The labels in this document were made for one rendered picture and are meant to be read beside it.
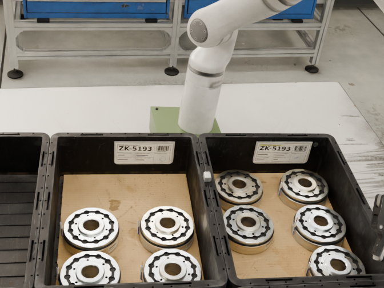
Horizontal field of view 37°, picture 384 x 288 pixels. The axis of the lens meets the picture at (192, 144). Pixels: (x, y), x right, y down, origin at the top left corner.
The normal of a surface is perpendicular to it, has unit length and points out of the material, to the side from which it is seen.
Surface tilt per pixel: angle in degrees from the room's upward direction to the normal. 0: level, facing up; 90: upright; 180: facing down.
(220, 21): 86
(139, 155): 90
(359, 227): 90
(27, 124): 0
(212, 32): 96
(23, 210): 0
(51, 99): 0
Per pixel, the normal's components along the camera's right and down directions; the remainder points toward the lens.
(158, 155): 0.12, 0.61
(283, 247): 0.10, -0.79
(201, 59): -0.03, -0.64
